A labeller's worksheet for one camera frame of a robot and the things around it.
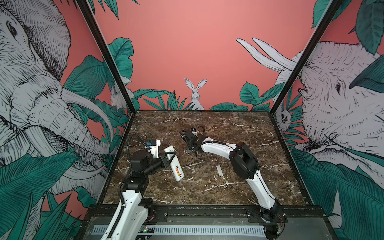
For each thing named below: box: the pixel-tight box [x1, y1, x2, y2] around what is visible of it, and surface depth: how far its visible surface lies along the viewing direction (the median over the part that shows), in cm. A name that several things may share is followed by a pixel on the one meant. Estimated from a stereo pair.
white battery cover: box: [216, 165, 224, 177], surface depth 90 cm
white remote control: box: [163, 145, 185, 182], surface depth 76 cm
